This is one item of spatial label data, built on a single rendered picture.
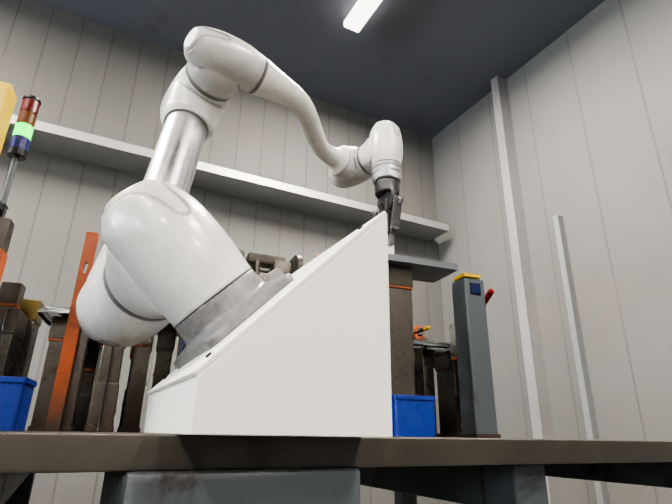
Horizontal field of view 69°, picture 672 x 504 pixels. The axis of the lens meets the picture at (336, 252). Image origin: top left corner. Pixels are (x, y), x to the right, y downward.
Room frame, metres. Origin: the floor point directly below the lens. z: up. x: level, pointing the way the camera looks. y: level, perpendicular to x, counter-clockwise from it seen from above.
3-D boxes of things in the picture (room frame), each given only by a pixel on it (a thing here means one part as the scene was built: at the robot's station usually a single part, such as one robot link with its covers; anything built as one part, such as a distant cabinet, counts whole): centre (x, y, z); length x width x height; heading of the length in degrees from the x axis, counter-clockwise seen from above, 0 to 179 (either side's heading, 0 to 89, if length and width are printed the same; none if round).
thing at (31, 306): (1.41, 0.92, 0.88); 0.08 x 0.08 x 0.36; 20
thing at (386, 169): (1.30, -0.15, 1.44); 0.09 x 0.09 x 0.06
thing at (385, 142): (1.31, -0.14, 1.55); 0.13 x 0.11 x 0.16; 40
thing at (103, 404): (1.22, 0.55, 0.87); 0.10 x 0.07 x 0.35; 20
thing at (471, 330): (1.41, -0.40, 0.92); 0.08 x 0.08 x 0.44; 20
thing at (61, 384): (1.21, 0.65, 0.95); 0.03 x 0.01 x 0.50; 110
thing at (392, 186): (1.30, -0.15, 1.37); 0.08 x 0.07 x 0.09; 30
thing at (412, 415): (1.21, -0.17, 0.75); 0.11 x 0.10 x 0.09; 110
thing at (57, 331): (1.34, 0.75, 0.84); 0.12 x 0.05 x 0.29; 20
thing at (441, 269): (1.32, -0.16, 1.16); 0.37 x 0.14 x 0.02; 110
